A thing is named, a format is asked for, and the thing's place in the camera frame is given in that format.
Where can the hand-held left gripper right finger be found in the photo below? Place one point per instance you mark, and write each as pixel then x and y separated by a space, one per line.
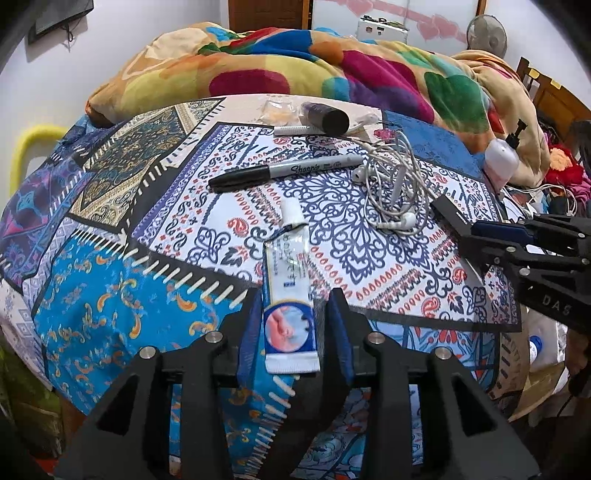
pixel 342 337

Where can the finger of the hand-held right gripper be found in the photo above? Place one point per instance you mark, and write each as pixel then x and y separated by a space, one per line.
pixel 508 230
pixel 485 249

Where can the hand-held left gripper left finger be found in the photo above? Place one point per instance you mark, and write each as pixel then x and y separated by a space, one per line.
pixel 247 341

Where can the white and blue cream tube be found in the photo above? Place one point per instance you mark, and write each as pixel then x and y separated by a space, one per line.
pixel 288 277

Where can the white plastic bag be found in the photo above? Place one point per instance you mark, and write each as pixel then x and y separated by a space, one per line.
pixel 547 341

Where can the white pump bottle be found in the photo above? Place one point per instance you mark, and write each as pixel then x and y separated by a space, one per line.
pixel 499 159

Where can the pile of colourful clothes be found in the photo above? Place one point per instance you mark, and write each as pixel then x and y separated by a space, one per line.
pixel 565 166

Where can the beige cloth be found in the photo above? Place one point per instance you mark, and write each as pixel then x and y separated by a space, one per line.
pixel 521 392

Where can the patterned blue bedsheet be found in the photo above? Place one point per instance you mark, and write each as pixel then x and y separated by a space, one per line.
pixel 138 258

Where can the wooden chair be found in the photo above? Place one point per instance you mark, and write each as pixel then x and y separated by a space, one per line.
pixel 549 92

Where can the black marker pen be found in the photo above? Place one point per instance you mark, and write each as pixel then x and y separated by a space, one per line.
pixel 277 171

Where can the grey standing fan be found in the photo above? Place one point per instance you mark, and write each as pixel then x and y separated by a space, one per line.
pixel 485 32

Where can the black cylindrical bottle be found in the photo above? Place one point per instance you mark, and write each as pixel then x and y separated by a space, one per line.
pixel 330 119

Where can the small white stick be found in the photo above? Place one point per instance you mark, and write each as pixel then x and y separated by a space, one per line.
pixel 295 129

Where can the clear plastic wrapper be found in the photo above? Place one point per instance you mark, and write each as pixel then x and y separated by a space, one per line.
pixel 277 110

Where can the white device box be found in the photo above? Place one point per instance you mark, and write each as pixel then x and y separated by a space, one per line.
pixel 381 28

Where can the colourful fleece blanket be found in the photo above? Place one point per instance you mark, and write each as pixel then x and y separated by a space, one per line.
pixel 277 60

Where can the brown wooden door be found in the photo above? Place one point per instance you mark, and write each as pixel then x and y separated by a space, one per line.
pixel 268 14

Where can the yellow tube frame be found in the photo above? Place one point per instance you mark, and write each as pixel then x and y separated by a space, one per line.
pixel 27 144

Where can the black wall screen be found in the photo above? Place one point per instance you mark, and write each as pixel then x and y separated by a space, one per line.
pixel 55 18

